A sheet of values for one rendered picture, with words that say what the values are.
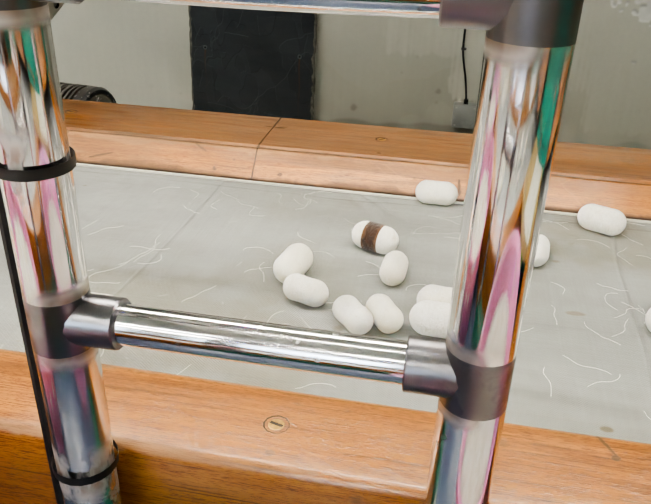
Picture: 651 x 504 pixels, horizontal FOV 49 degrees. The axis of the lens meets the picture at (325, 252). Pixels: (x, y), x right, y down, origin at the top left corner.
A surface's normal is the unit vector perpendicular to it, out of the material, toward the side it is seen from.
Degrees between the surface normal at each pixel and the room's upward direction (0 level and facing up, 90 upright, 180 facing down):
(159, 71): 90
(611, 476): 0
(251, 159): 45
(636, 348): 0
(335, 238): 0
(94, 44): 90
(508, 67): 90
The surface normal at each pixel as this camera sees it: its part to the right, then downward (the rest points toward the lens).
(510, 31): -0.62, 0.36
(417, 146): 0.03, -0.88
